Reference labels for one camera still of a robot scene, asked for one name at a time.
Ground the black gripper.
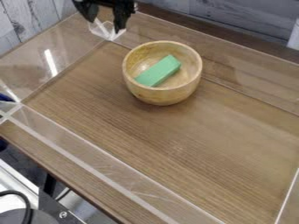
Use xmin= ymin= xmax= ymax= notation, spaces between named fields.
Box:
xmin=72 ymin=0 xmax=136 ymax=32

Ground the green rectangular block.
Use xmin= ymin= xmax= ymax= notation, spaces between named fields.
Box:
xmin=135 ymin=55 xmax=181 ymax=88

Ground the light brown wooden bowl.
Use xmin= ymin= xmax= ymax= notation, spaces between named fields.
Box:
xmin=121 ymin=40 xmax=203 ymax=106

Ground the black table leg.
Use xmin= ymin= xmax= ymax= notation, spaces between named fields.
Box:
xmin=43 ymin=174 xmax=57 ymax=196

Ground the clear acrylic enclosure wall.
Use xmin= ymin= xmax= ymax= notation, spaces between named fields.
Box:
xmin=0 ymin=13 xmax=299 ymax=224

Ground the black cable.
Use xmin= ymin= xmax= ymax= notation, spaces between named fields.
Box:
xmin=0 ymin=190 xmax=33 ymax=224

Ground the black metal bracket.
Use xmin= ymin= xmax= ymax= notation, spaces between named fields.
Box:
xmin=39 ymin=192 xmax=87 ymax=224

